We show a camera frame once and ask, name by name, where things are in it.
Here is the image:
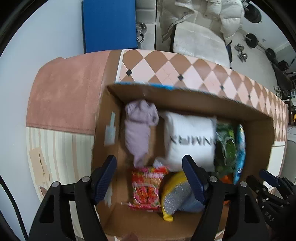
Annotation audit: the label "beige striped table mat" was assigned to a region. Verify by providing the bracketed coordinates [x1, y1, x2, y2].
[26, 126, 97, 239]

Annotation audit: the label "white down jacket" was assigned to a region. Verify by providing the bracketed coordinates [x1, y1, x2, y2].
[157, 0, 245, 44]

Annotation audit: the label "torn beige paper piece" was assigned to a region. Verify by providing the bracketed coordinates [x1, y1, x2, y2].
[29, 149, 51, 186]

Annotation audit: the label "yellow silver scrub sponge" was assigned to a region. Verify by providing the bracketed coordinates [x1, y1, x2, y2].
[161, 171, 193, 222]

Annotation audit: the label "pink table mat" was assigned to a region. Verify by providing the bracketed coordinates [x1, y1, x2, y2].
[26, 51, 112, 135]

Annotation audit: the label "black cable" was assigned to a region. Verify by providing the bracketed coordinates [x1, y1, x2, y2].
[0, 175, 26, 241]

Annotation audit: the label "green snack packet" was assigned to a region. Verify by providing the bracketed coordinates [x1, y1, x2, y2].
[214, 123, 238, 174]

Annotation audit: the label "cardboard box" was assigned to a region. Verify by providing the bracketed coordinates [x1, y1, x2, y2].
[91, 82, 276, 240]

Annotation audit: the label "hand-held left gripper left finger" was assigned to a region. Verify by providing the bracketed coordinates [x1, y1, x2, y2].
[28, 155, 117, 241]

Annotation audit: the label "short barbell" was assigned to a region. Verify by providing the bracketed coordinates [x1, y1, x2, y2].
[245, 33, 277, 61]

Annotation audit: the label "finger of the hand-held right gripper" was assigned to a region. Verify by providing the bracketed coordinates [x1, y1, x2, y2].
[259, 170, 292, 197]
[245, 175, 270, 193]

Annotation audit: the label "purple plush toy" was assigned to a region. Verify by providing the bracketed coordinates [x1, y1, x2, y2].
[124, 100, 160, 168]

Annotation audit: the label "small white pillow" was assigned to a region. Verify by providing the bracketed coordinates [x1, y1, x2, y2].
[154, 111, 218, 173]

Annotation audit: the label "white armchair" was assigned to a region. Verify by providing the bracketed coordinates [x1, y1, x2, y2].
[156, 0, 232, 69]

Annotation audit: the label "red snack packet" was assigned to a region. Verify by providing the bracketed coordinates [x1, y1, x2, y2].
[127, 166, 170, 212]

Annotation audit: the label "chrome dumbbells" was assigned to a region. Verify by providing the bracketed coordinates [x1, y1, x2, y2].
[136, 22, 148, 45]

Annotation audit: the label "grey padded chair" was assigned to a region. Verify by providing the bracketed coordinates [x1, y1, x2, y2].
[135, 0, 158, 50]

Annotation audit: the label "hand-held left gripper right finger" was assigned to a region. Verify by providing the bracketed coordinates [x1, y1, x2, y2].
[182, 155, 270, 241]

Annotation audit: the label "checked tablecloth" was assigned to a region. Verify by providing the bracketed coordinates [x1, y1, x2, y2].
[114, 49, 288, 149]

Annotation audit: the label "long light blue packet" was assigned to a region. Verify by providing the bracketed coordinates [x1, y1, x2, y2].
[232, 124, 246, 185]

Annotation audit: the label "barbell with black plates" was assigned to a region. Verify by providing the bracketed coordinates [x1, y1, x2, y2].
[242, 0, 262, 24]

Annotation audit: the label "blue exercise mat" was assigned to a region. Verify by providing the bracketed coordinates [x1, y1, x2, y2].
[83, 0, 137, 54]

